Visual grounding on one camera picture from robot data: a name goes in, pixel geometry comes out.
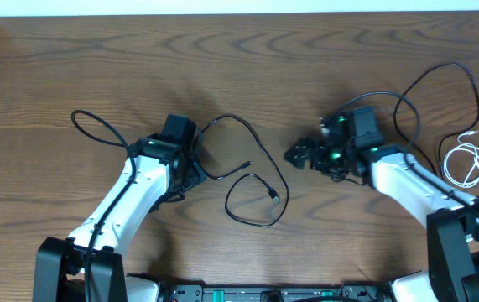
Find white usb cable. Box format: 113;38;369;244
442;129;479;189

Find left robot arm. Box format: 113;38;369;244
33;114;206;301

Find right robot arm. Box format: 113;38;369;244
284;108;479;301

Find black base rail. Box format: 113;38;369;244
125;272;395;302

